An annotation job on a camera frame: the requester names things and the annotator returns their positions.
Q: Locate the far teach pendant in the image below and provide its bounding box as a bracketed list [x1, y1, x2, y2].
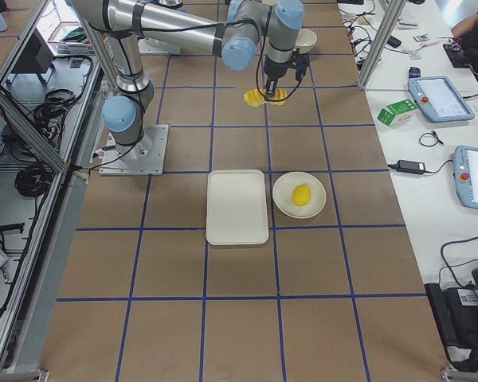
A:
[407, 76, 475, 123]

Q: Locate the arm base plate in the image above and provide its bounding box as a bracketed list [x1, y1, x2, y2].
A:
[138, 38, 181, 56]
[98, 124, 169, 176]

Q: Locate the yellow lemon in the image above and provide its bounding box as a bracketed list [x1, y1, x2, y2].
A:
[291, 184, 311, 207]

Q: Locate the cream rectangular tray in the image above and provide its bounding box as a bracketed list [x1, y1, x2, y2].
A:
[206, 170, 269, 246]

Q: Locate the cream bowl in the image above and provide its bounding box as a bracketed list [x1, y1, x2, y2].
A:
[294, 29, 318, 54]

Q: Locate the black power adapter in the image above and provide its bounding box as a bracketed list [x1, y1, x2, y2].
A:
[397, 160, 426, 174]

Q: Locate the green white box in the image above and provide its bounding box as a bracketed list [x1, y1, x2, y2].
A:
[377, 99, 417, 127]

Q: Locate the teach pendant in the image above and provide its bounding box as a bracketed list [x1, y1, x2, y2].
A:
[453, 146, 478, 209]
[407, 76, 475, 123]

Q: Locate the aluminium frame post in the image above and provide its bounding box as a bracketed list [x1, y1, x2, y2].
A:
[358, 1, 409, 91]

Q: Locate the yellow twisted bread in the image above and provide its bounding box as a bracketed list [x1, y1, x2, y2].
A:
[243, 88, 288, 107]

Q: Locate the near teach pendant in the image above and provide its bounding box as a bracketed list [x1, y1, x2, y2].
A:
[453, 146, 478, 209]

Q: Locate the person at desk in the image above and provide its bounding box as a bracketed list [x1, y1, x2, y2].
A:
[449, 0, 478, 68]

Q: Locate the cream plate with lemon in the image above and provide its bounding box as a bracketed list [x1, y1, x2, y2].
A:
[272, 172, 327, 219]

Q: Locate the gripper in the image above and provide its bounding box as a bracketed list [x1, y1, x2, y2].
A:
[264, 47, 299, 99]

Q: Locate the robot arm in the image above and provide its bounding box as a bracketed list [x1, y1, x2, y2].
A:
[72, 1, 308, 161]

